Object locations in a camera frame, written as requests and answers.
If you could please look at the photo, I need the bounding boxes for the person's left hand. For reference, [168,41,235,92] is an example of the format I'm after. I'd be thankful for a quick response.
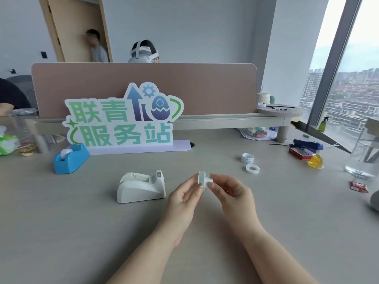
[164,174,205,224]

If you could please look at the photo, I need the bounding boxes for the person's right hand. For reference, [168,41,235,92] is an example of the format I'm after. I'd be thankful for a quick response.
[209,173,256,226]

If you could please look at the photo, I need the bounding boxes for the small white tape roll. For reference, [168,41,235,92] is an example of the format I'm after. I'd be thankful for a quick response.
[197,171,214,190]

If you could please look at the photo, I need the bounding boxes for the person's right forearm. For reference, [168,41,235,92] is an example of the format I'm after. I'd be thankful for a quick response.
[226,214,319,284]

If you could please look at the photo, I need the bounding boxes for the person's left forearm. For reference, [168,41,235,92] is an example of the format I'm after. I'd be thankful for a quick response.
[105,217,185,284]

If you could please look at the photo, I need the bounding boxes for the lavender sign base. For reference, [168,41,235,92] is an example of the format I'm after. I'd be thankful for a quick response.
[86,140,192,156]

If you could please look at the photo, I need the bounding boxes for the white tape dispenser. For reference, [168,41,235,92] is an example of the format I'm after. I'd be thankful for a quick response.
[116,170,166,204]

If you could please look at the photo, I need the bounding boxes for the clear bag of small items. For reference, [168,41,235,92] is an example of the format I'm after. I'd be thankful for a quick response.
[239,126,278,142]

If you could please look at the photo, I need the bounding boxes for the red staple box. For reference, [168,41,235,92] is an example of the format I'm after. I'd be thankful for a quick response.
[288,147,315,160]

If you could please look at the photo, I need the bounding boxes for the beige desk shelf riser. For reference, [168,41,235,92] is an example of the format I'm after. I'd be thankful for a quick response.
[256,106,304,143]

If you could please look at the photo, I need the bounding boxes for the blue stapler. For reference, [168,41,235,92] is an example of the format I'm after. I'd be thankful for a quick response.
[293,139,324,151]

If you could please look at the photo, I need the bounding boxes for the yellow jelly cup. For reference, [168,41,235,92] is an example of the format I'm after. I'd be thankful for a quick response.
[307,154,325,169]

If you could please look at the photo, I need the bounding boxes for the pink desk divider panel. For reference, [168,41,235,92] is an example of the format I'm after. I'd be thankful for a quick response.
[31,63,258,117]

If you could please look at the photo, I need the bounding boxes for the green and blue cutout sign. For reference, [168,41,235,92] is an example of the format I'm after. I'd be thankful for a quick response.
[62,82,184,148]

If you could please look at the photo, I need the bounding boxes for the blue tape dispenser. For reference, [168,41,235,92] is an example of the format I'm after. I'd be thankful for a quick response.
[53,143,90,175]

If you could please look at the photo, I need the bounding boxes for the red snack packet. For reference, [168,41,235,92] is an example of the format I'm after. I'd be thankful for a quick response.
[350,181,370,193]

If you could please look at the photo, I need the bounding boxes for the white headset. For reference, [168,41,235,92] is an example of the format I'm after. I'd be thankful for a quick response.
[129,47,160,63]

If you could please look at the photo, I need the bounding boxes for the clear glass jar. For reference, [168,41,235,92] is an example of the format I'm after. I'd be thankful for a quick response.
[344,118,379,180]

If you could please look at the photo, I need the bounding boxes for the clear plastic container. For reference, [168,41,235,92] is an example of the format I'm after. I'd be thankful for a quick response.
[8,108,50,154]

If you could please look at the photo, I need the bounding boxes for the green tissue pack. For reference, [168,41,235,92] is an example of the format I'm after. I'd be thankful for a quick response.
[0,135,21,157]

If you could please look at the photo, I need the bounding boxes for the wooden door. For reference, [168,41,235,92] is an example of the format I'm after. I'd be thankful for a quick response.
[38,0,114,63]

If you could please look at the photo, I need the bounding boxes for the grey window frame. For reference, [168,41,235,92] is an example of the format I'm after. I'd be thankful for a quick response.
[292,0,365,153]

